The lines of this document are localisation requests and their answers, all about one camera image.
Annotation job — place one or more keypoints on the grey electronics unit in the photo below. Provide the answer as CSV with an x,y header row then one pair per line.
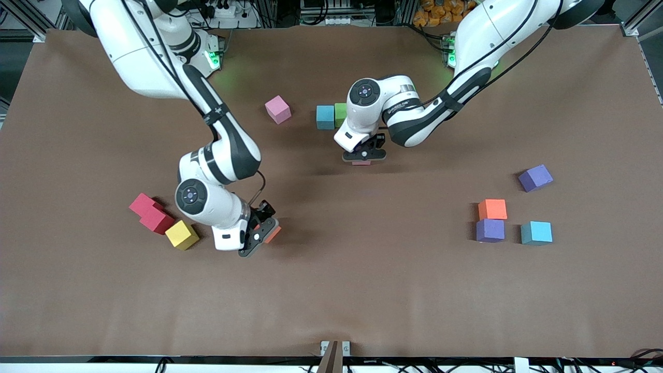
x,y
331,10

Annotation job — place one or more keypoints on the yellow foam cube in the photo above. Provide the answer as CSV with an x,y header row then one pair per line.
x,y
182,234

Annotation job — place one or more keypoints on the paper table cover sheet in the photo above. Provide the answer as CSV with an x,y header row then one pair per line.
x,y
331,285

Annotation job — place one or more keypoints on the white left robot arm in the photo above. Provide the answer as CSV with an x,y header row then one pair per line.
x,y
365,93

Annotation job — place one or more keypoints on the small white box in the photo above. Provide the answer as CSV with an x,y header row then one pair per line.
x,y
521,365

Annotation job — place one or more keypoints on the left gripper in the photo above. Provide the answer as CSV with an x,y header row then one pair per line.
x,y
377,141

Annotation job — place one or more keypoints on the white power strip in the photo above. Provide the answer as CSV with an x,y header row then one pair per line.
x,y
222,10

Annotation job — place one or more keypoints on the orange foam cube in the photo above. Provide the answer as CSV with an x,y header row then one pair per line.
x,y
492,209
273,234

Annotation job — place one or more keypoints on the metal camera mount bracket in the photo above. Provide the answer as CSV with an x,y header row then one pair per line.
x,y
335,355

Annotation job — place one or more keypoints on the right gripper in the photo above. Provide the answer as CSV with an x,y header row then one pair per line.
x,y
263,211

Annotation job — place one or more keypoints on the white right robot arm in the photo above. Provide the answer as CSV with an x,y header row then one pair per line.
x,y
190,196

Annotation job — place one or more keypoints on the purple foam cube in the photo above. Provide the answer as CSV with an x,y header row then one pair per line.
x,y
490,230
535,177

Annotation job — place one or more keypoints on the blue foam cube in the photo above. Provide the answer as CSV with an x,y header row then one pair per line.
x,y
536,232
325,117

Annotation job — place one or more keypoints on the aluminium frame profile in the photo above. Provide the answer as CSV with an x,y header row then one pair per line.
x,y
31,15
639,20

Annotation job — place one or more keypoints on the red foam cube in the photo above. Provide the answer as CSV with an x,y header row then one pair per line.
x,y
144,203
156,221

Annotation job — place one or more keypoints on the green foam cube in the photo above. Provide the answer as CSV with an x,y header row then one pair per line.
x,y
340,114

